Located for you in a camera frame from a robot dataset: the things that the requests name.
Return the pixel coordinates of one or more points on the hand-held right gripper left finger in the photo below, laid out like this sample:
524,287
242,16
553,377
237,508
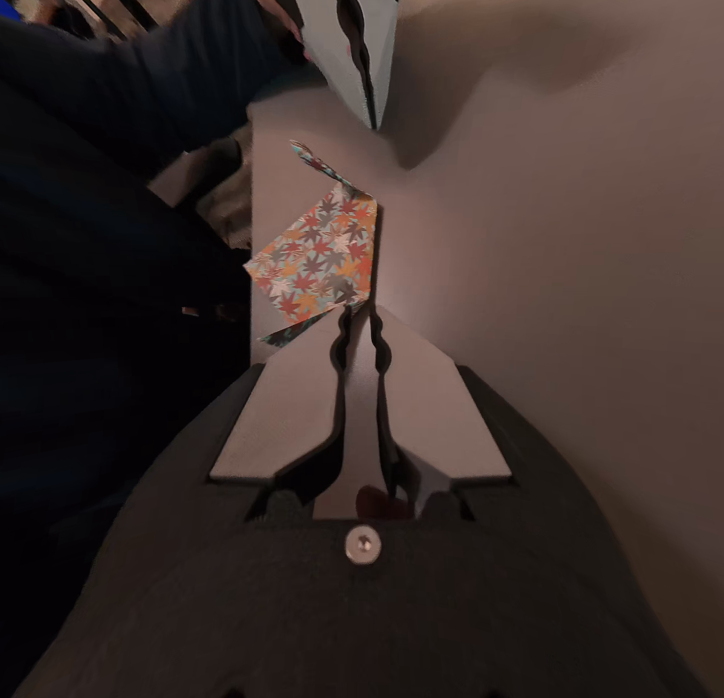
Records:
277,421

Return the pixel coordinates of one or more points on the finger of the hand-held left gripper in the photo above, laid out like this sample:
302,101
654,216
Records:
379,36
328,36

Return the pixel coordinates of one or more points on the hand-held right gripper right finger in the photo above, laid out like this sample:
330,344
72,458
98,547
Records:
441,421

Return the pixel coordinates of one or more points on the maple leaf patterned origami paper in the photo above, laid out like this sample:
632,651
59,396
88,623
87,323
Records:
322,257

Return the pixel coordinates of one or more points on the person's left forearm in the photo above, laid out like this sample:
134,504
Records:
198,76

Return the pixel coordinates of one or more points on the person's right hand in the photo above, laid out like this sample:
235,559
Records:
379,505

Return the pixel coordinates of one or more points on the person's dark clothed body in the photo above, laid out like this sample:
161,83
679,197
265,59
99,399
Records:
85,370

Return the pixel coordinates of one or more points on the black metal frame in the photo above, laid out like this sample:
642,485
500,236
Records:
107,2

